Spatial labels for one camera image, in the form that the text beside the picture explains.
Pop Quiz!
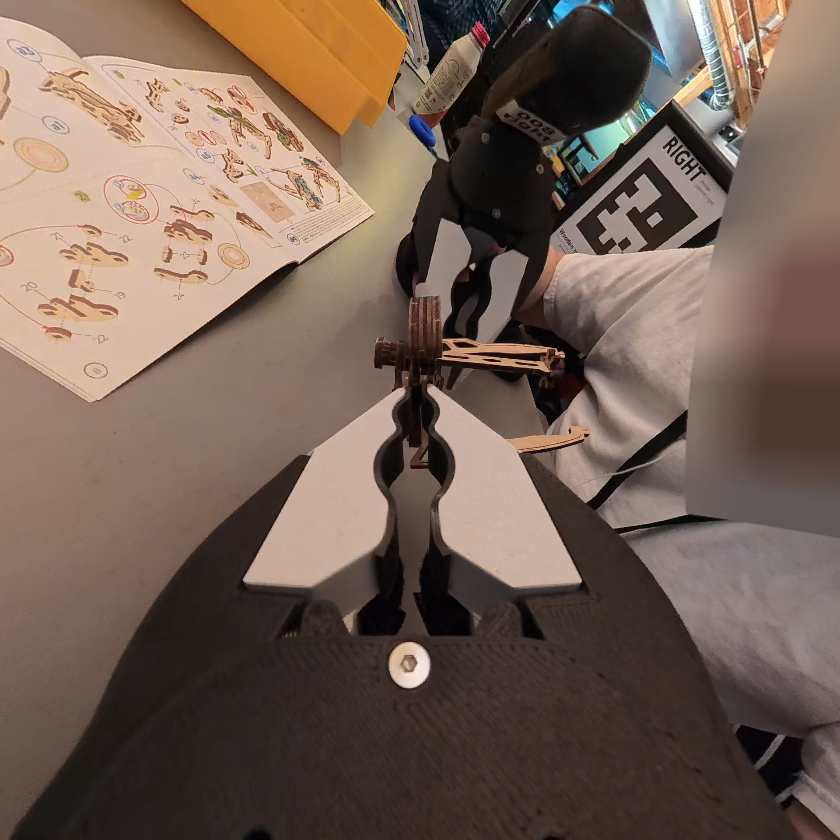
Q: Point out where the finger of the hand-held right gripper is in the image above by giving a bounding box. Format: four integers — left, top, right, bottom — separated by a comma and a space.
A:
446, 249, 534, 389
413, 218, 494, 329

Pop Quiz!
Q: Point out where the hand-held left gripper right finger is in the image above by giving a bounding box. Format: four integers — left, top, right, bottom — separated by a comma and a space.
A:
419, 387, 585, 636

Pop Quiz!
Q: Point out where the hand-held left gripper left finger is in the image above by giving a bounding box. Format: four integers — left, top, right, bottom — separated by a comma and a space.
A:
243, 390, 406, 636

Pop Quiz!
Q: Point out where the dark wooden gear assembly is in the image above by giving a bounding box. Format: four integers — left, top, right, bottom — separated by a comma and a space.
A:
374, 295, 450, 470

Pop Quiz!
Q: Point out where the person's right forearm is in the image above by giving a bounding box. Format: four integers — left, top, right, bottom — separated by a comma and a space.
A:
520, 252, 571, 328

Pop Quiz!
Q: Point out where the long flat wooden hooked piece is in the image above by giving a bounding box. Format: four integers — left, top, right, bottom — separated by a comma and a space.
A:
508, 425, 592, 454

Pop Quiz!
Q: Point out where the white plastic bottle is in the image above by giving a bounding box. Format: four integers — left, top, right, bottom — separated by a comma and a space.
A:
412, 21, 492, 129

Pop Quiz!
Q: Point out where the person in white shirt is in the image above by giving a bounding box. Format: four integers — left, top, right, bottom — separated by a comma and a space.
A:
543, 246, 840, 840

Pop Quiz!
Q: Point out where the black framed tag sign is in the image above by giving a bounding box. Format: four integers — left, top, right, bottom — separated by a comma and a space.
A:
554, 100, 735, 258

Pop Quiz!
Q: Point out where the yellow plastic bin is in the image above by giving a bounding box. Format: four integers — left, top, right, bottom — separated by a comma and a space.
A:
180, 0, 409, 137

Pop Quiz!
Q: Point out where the illustrated instruction booklet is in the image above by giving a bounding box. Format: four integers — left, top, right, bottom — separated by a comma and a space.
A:
0, 16, 376, 403

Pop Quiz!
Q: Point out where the silver ventilation duct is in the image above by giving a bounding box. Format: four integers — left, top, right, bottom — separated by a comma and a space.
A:
702, 0, 769, 109

